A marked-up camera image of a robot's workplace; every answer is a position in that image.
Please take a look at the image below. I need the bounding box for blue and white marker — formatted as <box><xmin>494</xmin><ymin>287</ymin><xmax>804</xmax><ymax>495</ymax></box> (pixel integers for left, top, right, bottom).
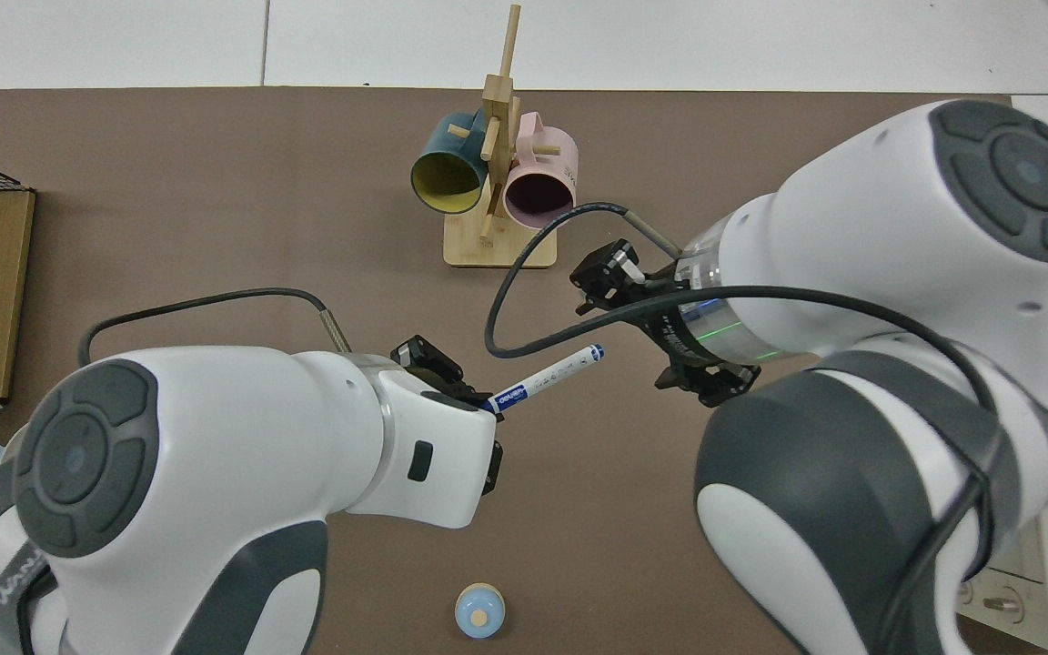
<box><xmin>483</xmin><ymin>344</ymin><xmax>605</xmax><ymax>416</ymax></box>

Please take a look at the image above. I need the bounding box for wooden cup stand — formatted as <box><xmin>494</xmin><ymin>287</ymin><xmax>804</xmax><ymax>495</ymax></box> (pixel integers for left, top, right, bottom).
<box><xmin>443</xmin><ymin>4</ymin><xmax>559</xmax><ymax>269</ymax></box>

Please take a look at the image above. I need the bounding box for pink mug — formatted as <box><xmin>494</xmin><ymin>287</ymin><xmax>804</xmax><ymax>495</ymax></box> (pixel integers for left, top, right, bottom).
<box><xmin>502</xmin><ymin>112</ymin><xmax>579</xmax><ymax>231</ymax></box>

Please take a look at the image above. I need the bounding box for dark teal mug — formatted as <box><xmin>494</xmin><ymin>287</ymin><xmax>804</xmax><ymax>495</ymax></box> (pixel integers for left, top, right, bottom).
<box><xmin>410</xmin><ymin>111</ymin><xmax>490</xmax><ymax>217</ymax></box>

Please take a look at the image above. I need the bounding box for small blue round thing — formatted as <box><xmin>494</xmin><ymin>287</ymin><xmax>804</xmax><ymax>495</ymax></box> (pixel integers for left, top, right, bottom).
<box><xmin>454</xmin><ymin>583</ymin><xmax>506</xmax><ymax>640</ymax></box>

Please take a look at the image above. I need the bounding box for brown table cloth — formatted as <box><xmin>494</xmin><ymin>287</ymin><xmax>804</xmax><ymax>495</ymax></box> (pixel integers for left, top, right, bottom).
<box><xmin>0</xmin><ymin>86</ymin><xmax>1034</xmax><ymax>655</ymax></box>

